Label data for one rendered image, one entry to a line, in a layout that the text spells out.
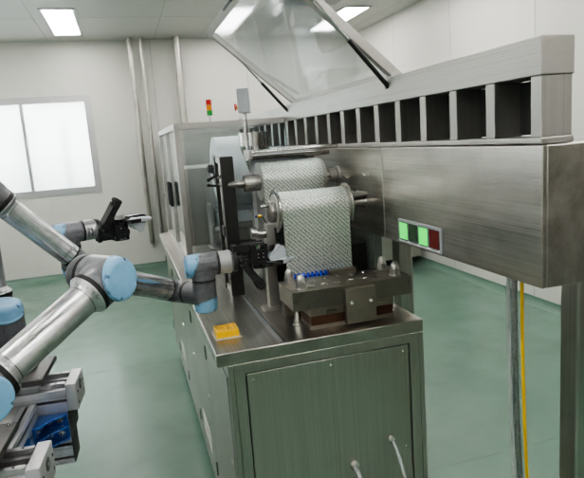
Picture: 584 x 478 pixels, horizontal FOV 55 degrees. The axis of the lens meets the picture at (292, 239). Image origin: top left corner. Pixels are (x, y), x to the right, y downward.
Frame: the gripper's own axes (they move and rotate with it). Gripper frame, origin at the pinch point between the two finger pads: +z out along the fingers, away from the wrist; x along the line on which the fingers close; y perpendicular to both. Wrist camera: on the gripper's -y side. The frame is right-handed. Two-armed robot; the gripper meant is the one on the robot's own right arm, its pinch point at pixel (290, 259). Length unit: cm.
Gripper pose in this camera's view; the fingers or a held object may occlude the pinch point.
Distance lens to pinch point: 191.0
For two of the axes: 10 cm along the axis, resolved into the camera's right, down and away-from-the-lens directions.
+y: -0.7, -9.8, -1.8
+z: 9.6, -1.2, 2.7
